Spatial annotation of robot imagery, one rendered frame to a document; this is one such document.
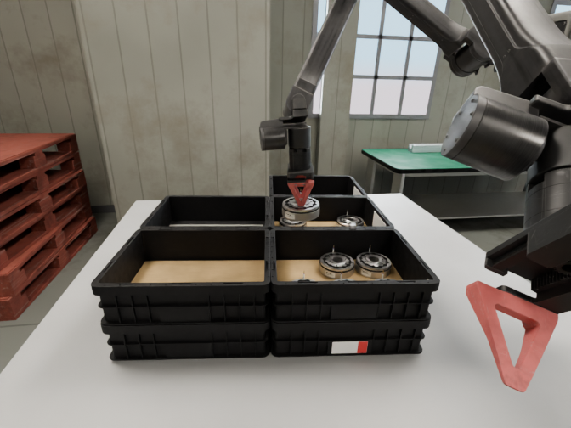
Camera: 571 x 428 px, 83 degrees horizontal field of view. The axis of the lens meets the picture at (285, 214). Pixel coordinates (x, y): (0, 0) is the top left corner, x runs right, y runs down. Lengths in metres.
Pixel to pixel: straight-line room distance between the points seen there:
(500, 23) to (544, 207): 0.25
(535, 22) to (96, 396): 0.99
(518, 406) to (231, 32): 2.47
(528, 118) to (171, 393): 0.81
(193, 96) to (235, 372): 2.12
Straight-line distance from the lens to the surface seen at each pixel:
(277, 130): 0.81
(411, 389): 0.90
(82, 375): 0.98
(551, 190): 0.32
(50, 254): 2.85
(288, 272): 0.98
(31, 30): 3.84
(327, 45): 0.93
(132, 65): 2.71
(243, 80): 2.62
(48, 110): 3.85
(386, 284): 0.80
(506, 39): 0.47
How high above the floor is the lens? 1.36
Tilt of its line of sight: 23 degrees down
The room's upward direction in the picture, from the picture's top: 1 degrees clockwise
